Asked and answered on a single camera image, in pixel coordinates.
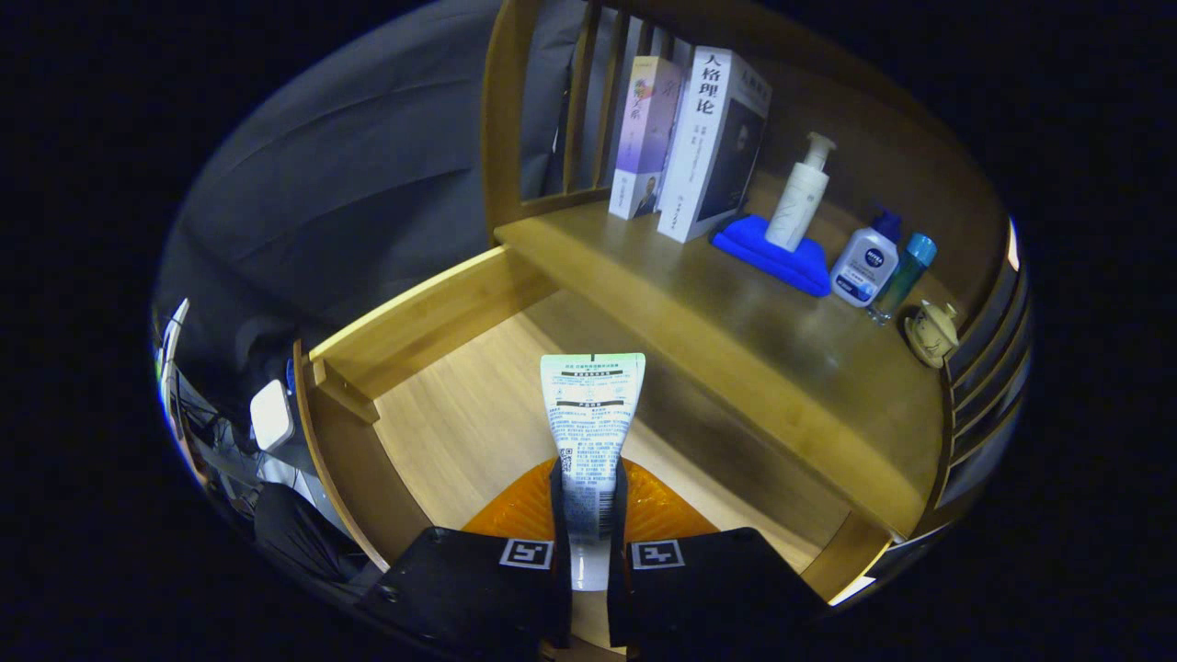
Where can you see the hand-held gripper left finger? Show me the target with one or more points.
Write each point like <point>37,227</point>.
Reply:
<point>460,579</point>

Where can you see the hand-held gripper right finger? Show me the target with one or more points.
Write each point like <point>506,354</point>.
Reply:
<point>717,579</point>

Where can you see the wooden drawer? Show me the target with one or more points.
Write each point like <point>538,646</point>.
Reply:
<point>460,432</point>

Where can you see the white tube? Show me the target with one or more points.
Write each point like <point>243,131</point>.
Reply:
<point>593,414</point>

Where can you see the wooden countertop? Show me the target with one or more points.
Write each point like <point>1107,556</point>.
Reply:
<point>736,340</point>

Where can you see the brown wooden cabinet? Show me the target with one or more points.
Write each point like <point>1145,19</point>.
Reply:
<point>504,138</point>

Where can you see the white plastic adapter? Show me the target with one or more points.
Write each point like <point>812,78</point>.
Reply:
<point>271,414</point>

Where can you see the ceramic lidded teacup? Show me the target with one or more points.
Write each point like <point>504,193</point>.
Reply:
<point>931,333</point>

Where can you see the blue folded cloth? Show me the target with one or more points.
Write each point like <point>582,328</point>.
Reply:
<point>772,257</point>

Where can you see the white bottle with blue cap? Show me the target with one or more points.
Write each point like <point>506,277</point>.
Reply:
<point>864,267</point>

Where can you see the teal bottle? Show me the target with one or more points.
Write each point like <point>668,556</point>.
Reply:
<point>906,271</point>

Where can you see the white pump bottle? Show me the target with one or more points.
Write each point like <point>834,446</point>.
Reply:
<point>798,198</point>

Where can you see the black backdrop cloth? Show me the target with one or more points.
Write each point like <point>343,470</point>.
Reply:
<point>368,184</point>

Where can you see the white book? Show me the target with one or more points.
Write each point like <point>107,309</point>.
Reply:
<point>708,147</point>

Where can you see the purple book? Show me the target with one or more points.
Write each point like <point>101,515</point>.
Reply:
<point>644,138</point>

